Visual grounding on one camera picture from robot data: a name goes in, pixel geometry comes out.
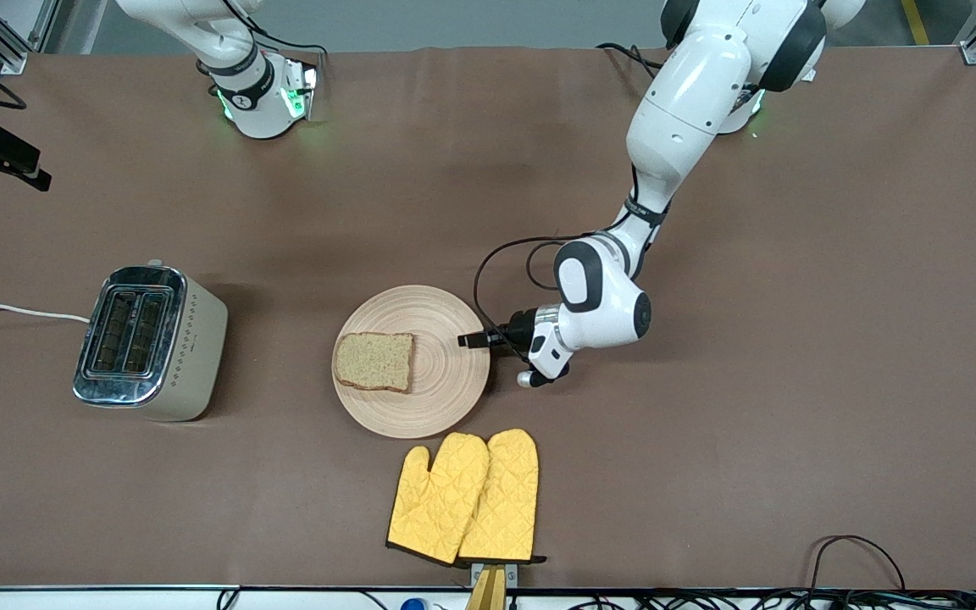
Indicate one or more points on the yellow quilted oven mitt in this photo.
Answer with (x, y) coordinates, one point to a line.
(433, 508)
(509, 500)

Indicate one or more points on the blue cap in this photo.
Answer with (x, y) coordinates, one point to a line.
(413, 605)

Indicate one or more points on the round wooden plate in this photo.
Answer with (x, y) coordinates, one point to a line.
(446, 381)

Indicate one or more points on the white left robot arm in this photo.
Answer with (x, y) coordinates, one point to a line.
(691, 102)

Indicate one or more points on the silver two-slot toaster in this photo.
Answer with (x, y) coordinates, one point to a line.
(191, 356)

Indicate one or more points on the grey metal bracket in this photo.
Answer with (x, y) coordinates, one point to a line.
(512, 573)

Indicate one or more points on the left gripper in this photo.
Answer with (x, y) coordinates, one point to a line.
(518, 329)

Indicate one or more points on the brown toast slice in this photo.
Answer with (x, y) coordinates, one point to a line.
(374, 362)

